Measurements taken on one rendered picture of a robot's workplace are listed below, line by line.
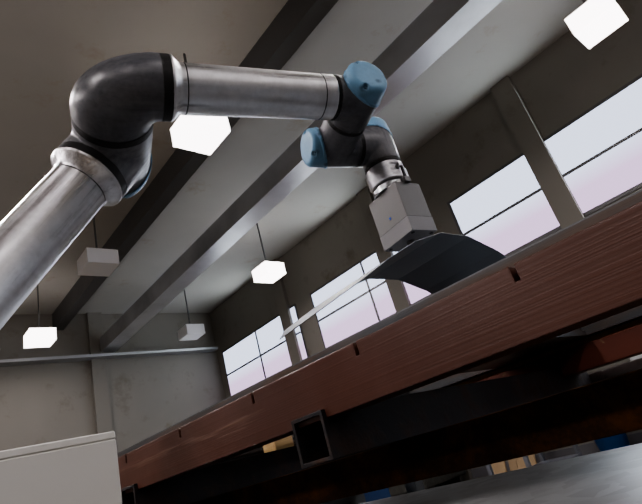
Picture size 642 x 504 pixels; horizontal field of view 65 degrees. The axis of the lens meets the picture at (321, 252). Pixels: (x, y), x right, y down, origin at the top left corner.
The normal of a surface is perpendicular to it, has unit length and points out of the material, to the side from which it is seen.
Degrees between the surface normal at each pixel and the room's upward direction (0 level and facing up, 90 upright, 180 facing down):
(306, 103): 151
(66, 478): 90
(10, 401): 90
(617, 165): 90
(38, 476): 90
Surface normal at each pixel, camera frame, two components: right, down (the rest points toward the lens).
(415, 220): 0.50, -0.46
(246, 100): 0.38, 0.57
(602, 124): -0.74, -0.07
